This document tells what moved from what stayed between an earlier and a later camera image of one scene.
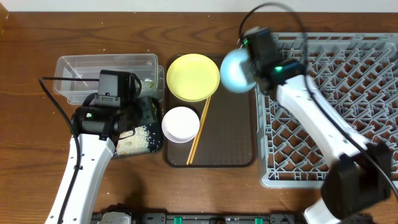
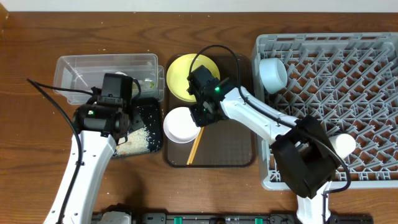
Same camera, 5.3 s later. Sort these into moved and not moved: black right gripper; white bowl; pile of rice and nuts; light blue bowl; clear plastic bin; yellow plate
Moved: light blue bowl; black right gripper
Not moved: pile of rice and nuts; yellow plate; white bowl; clear plastic bin
